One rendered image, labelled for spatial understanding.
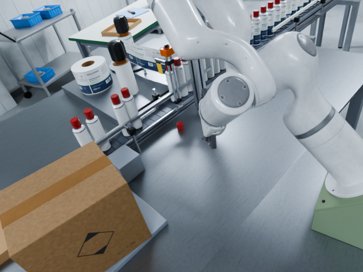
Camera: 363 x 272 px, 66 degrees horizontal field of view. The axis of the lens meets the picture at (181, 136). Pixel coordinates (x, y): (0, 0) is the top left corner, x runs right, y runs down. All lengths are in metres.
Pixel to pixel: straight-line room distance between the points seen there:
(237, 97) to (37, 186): 0.60
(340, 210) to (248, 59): 0.47
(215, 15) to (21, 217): 0.70
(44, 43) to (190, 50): 4.07
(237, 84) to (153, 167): 0.70
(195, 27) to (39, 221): 0.57
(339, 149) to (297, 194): 0.30
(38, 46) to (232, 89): 4.16
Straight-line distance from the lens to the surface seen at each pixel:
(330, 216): 0.88
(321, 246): 0.94
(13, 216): 0.83
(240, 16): 0.76
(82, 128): 1.14
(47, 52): 4.63
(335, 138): 0.78
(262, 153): 1.15
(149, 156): 1.21
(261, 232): 0.94
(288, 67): 0.68
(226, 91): 0.53
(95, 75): 1.66
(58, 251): 0.80
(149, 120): 1.33
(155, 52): 1.57
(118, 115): 1.21
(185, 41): 0.61
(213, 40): 0.61
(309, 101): 0.73
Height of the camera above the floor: 1.64
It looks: 40 degrees down
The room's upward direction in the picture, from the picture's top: 13 degrees counter-clockwise
